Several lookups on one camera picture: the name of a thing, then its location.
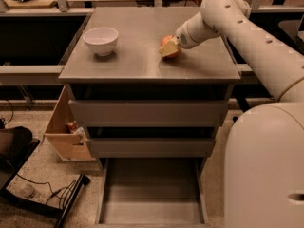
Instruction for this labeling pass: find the grey metal rail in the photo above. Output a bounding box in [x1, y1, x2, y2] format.
[236, 64, 258, 85]
[0, 66, 64, 86]

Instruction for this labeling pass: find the black cart frame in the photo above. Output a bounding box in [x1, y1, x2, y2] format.
[0, 127, 90, 228]

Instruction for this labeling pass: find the right grey metal rail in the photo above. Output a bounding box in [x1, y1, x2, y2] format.
[236, 64, 258, 85]

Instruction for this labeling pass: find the grey middle drawer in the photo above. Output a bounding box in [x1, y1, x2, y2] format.
[86, 138, 215, 158]

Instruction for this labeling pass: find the clear plastic bottle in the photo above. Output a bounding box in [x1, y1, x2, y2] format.
[20, 184, 40, 199]

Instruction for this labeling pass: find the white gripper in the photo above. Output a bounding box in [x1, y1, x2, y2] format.
[158, 11, 221, 58]

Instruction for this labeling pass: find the white ceramic bowl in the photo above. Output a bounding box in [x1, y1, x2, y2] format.
[83, 28, 119, 56]

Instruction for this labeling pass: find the grey open bottom drawer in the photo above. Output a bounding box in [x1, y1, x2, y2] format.
[97, 158, 210, 228]

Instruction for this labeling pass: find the left grey metal rail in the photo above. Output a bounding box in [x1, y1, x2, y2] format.
[0, 66, 64, 86]

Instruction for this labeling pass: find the black cable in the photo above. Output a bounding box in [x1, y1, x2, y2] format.
[15, 173, 79, 209]

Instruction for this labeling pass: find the grey drawer cabinet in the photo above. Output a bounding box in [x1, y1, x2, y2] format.
[58, 6, 241, 176]

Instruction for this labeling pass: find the wooden box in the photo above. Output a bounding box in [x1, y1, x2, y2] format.
[44, 87, 94, 162]

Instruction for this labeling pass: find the red snack packet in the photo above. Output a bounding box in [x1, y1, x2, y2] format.
[67, 121, 78, 133]

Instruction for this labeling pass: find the grey top drawer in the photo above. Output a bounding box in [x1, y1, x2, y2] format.
[68, 100, 228, 127]

